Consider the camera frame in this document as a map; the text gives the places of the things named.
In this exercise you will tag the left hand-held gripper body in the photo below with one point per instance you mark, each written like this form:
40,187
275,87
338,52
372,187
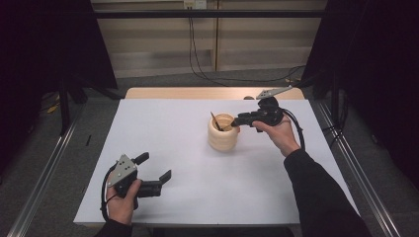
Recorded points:
122,170

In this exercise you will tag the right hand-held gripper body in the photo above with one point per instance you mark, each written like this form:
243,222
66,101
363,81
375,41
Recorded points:
268,112

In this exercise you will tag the black makeup brush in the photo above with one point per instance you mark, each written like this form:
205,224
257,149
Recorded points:
228,126

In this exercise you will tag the thin black orange-tipped brush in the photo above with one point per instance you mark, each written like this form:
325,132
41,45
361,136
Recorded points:
216,121

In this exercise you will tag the beige ribbed brush holder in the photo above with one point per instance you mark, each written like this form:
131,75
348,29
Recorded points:
223,140

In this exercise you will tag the person's right hand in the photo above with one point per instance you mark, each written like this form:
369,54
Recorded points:
280,135

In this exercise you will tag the person's left hand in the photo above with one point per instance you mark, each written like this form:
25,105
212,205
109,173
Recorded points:
122,209

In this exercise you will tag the dark round table fitting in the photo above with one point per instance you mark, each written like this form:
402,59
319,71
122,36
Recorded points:
248,97

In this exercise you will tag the white table mat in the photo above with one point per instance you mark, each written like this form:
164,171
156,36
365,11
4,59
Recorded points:
148,131

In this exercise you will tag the wooden table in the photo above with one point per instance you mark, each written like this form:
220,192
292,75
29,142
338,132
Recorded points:
197,93

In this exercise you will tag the yellow floor object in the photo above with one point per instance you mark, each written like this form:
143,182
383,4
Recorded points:
52,108

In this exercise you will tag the dark curtain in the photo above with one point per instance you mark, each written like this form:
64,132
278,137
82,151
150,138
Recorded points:
39,49
378,65

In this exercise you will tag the metal floor rail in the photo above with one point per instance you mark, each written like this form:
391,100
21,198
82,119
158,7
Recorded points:
42,177
383,219

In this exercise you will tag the black stand post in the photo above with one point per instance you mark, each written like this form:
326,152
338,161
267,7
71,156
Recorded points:
64,108

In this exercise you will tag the black horizontal frame bar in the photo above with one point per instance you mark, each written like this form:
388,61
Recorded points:
230,14

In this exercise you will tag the white wall outlet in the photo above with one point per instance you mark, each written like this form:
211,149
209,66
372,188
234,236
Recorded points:
195,3

